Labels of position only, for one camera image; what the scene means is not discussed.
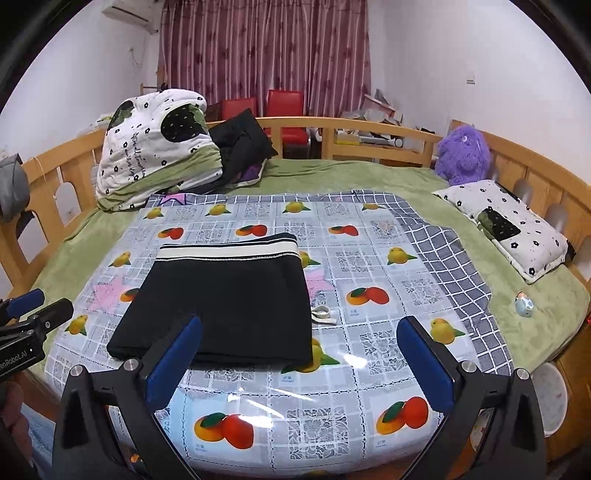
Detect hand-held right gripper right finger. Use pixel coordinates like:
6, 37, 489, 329
396, 315, 548, 480

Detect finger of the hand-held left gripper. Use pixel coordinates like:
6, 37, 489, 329
0, 288, 45, 324
9, 298, 75, 342

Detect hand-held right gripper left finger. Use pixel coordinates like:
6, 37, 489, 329
52, 315, 218, 480

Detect black pants with white stripe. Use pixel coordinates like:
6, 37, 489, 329
106, 233, 315, 370

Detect person's left hand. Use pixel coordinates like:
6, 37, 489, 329
0, 381, 26, 462

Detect person's blue jeans leg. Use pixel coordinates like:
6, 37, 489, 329
21, 406, 63, 480

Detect grey checked cloth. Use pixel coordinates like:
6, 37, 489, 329
318, 189, 515, 374

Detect grey hanging cloth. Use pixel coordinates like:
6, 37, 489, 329
0, 154, 31, 224

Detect fruit print plastic sheet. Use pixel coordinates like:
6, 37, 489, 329
44, 194, 515, 480

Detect white plastic bucket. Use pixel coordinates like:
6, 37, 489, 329
531, 362, 568, 438

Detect white flower print pillow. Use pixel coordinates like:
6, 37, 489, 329
431, 180, 571, 284

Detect folded white and green quilt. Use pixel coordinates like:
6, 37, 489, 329
95, 90, 225, 213

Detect purple patterned cloth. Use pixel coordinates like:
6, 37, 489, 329
222, 159, 269, 190

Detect purple plush toy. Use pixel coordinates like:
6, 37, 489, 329
435, 124, 492, 186

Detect black clothes pile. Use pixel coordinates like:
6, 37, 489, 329
208, 108, 279, 195

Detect wooden rack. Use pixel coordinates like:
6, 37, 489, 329
140, 69, 167, 95

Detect pile of boxes and papers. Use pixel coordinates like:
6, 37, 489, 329
339, 90, 444, 151

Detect red chair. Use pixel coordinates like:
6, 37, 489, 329
266, 89, 309, 160
221, 97, 257, 121

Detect white air conditioner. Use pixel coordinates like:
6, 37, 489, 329
100, 0, 162, 34

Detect maroon striped curtain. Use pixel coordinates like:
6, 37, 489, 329
157, 0, 372, 121

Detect white strap loop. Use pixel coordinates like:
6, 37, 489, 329
309, 305, 338, 326

